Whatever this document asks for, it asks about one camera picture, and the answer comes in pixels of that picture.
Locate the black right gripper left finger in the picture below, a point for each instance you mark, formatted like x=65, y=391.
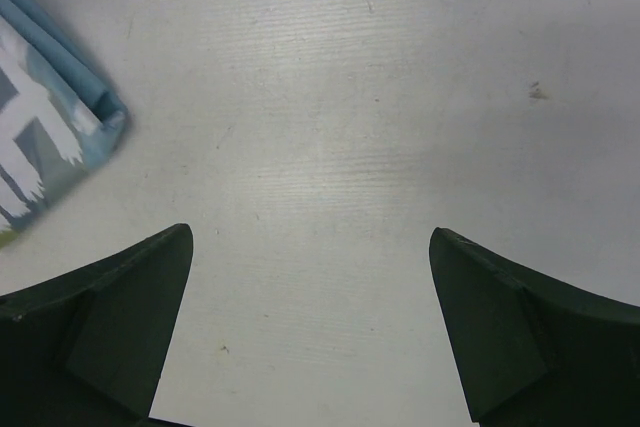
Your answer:
x=87, y=348

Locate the light blue t shirt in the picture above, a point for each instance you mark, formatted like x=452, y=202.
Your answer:
x=60, y=120

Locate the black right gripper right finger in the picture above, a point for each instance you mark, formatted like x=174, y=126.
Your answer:
x=531, y=350

